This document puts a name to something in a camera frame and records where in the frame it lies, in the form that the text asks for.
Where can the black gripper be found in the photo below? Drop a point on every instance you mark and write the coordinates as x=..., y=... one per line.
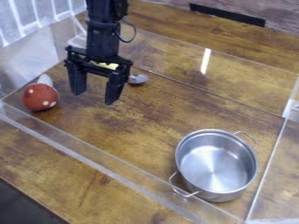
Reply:
x=81, y=63

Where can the black strip on table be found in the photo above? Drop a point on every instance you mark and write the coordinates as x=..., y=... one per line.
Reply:
x=228, y=15

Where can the yellow-handled metal spoon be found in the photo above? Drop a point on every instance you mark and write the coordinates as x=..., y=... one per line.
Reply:
x=135, y=78

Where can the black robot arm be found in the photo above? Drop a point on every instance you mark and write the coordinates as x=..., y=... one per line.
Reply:
x=103, y=36

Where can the silver metal pot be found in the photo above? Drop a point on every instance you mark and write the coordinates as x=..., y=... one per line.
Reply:
x=216, y=165

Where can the red white-spotted toy mushroom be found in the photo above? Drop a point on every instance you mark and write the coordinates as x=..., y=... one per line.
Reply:
x=40, y=96

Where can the clear acrylic enclosure wall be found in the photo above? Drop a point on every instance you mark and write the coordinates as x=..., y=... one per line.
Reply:
x=95, y=161

